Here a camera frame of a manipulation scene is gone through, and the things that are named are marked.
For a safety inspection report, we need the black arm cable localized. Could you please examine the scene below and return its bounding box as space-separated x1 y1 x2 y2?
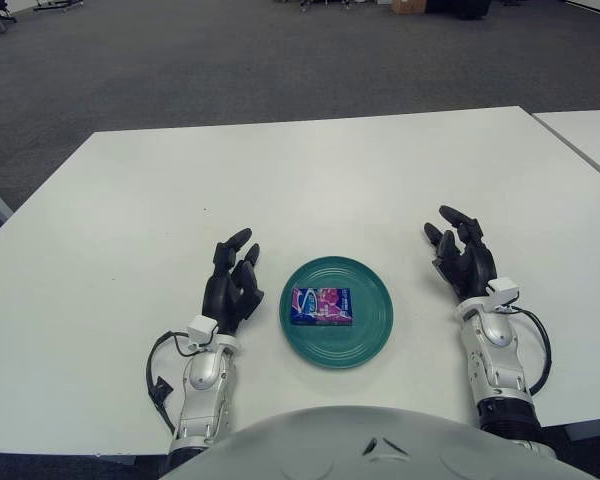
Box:
146 330 201 434
504 304 552 399

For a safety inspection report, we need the black cabinet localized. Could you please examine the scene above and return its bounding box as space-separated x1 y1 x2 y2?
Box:
424 0 494 21

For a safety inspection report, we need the teal round plate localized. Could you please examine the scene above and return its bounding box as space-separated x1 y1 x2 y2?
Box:
278 255 395 370

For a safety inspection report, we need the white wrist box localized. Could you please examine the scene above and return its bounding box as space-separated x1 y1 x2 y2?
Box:
187 315 219 346
487 276 521 309

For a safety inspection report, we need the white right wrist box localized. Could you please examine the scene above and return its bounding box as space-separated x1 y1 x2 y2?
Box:
487 276 521 309

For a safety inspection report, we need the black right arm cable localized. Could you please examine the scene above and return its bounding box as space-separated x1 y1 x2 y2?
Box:
504 304 552 399

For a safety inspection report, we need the grey robot torso shell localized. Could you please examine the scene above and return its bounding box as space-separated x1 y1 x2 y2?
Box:
159 405 600 480

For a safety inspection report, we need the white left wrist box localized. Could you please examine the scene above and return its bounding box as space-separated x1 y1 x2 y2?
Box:
187 315 219 346

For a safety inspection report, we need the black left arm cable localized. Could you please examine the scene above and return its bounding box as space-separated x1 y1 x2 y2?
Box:
146 330 201 434

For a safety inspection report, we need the purple blue gum box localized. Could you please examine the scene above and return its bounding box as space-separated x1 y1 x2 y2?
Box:
289 286 355 327

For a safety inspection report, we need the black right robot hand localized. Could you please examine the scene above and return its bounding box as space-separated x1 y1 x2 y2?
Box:
423 204 499 304

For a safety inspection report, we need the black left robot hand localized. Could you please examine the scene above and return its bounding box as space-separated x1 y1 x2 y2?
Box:
201 228 265 335

